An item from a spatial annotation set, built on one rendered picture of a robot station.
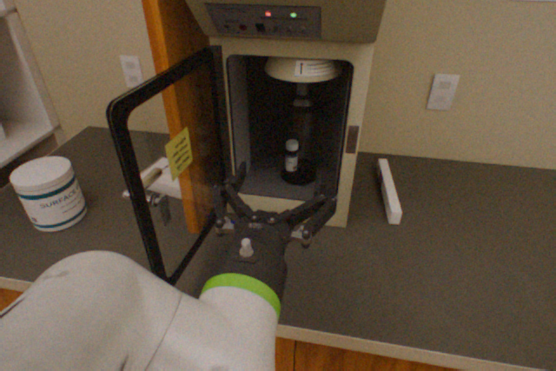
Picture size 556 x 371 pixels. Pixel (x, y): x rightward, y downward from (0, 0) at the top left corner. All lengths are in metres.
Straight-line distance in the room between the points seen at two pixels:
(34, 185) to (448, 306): 0.95
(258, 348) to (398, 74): 0.99
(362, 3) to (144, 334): 0.51
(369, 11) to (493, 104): 0.76
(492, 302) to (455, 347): 0.15
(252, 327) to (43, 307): 0.18
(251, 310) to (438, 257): 0.64
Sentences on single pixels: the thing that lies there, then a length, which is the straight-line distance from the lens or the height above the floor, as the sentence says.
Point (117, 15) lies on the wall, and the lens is 1.36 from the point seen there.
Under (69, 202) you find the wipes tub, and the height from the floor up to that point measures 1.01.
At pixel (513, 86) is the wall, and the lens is 1.30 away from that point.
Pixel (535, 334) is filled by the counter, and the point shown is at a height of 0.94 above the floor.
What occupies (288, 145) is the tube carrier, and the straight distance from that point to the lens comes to 0.89.
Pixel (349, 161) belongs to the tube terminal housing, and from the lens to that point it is 0.82.
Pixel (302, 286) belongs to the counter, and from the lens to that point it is 0.81.
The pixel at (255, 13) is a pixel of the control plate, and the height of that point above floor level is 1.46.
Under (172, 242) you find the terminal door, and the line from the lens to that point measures 0.72.
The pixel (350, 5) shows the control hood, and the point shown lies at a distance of 0.61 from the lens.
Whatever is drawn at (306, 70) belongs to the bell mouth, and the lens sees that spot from 0.76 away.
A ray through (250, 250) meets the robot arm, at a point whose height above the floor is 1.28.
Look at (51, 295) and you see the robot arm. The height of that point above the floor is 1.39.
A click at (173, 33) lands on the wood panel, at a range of 0.74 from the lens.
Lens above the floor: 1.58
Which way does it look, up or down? 34 degrees down
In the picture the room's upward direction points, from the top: straight up
